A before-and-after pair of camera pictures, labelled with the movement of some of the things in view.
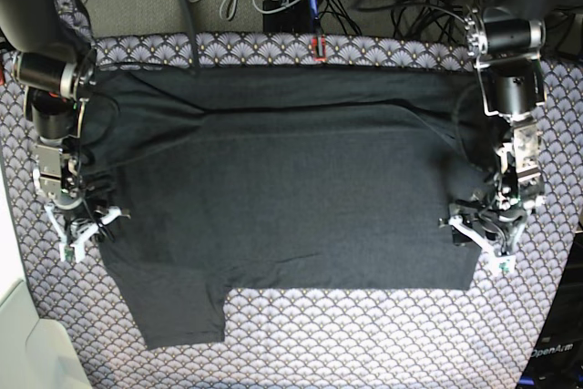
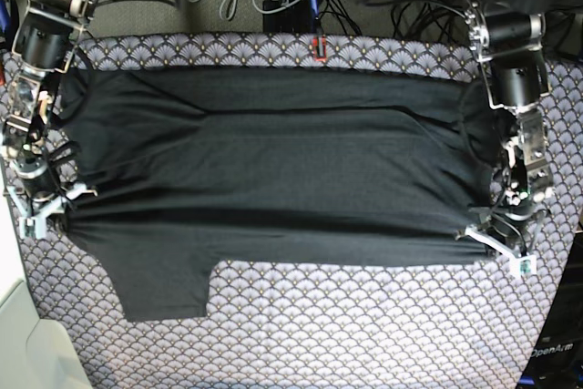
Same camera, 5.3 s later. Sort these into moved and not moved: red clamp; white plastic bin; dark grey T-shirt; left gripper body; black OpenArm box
Moved: dark grey T-shirt; left gripper body
Not moved: black OpenArm box; red clamp; white plastic bin
